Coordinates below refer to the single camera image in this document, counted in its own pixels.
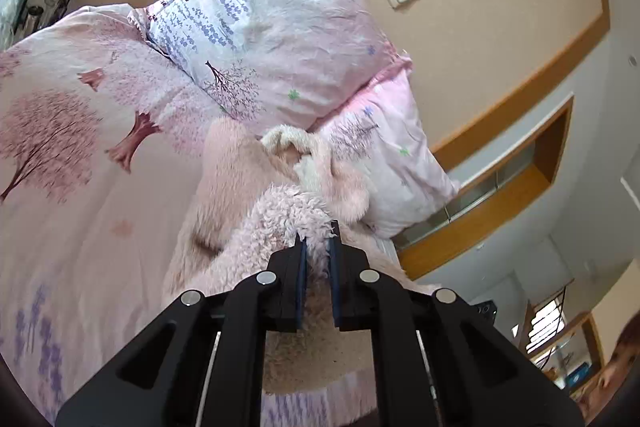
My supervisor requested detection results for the pink fluffy fleece garment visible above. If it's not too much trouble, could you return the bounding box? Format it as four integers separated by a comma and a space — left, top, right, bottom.
162, 118, 435, 395

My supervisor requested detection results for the pink floral pillow near window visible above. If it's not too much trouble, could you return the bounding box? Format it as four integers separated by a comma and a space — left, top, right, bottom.
312, 54, 460, 239

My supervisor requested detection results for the pink floral bed sheet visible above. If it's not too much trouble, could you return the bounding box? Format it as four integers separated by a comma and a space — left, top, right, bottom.
1, 4, 369, 421

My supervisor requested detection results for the pink floral pillow far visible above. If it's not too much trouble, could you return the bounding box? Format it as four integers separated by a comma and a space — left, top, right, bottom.
129, 0, 398, 134

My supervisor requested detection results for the wooden window frame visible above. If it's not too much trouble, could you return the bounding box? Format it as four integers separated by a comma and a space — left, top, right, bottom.
399, 0, 611, 280

